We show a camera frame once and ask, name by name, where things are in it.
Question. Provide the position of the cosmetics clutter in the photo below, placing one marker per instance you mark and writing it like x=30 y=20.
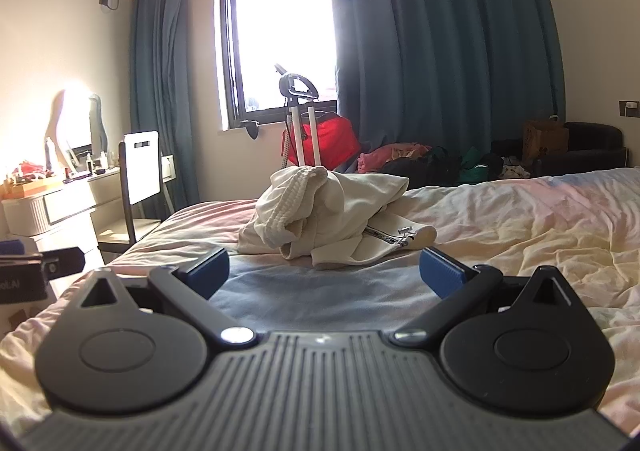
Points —
x=30 y=173

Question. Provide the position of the blue curtain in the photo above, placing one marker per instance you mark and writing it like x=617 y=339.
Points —
x=440 y=56
x=160 y=81

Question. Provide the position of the pink clothes pile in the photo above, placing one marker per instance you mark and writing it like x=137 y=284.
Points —
x=395 y=156

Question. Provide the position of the white backed chair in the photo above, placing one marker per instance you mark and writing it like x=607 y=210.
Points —
x=141 y=166

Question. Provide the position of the dark framed window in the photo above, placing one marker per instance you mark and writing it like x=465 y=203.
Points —
x=280 y=31

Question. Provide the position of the wall socket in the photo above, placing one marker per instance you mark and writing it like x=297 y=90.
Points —
x=630 y=108

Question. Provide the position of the cardboard box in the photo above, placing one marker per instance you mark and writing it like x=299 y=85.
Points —
x=545 y=141

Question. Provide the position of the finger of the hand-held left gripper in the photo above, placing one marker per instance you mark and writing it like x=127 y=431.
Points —
x=65 y=261

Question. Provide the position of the black armchair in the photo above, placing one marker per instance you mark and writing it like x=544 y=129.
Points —
x=595 y=143

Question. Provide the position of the green cloth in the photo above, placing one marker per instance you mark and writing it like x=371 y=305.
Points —
x=472 y=166

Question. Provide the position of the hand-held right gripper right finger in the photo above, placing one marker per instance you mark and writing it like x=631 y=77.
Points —
x=440 y=271

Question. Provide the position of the vanity mirror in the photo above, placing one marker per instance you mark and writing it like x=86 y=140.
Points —
x=75 y=121

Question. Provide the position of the white dressing table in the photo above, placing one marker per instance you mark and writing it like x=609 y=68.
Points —
x=60 y=206

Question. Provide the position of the red bag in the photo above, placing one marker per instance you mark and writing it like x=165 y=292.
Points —
x=335 y=136

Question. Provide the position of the cream hoodie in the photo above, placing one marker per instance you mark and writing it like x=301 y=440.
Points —
x=340 y=211

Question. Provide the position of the dark clothes pile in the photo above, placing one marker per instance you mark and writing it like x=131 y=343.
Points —
x=425 y=168

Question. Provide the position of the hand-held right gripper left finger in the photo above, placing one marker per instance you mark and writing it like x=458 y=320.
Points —
x=210 y=271

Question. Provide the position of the pastel bed blanket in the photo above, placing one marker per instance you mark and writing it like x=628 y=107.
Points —
x=500 y=231

